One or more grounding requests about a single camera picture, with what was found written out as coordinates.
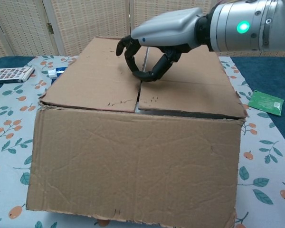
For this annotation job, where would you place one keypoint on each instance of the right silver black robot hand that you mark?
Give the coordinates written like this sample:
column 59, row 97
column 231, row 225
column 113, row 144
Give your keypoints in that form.
column 166, row 28

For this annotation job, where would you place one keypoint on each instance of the red cardboard box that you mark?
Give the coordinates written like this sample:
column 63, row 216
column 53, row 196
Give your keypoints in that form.
column 133, row 161

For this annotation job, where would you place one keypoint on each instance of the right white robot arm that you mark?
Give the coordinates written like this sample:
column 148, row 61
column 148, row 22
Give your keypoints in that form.
column 251, row 23

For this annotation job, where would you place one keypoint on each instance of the blue and white small package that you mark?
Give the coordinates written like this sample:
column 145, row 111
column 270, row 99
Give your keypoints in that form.
column 58, row 71

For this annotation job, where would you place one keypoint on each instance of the white box with colourful grid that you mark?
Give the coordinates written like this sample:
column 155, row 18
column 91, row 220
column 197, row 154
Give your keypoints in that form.
column 10, row 74

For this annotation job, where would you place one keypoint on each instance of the woven folding screen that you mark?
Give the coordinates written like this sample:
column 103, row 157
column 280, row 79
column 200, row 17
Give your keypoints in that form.
column 90, row 23

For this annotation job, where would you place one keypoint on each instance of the green sachet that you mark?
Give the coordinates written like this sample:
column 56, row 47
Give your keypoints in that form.
column 266, row 103

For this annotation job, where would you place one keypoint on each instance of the floral tablecloth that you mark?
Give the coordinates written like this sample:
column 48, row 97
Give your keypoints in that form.
column 12, row 142

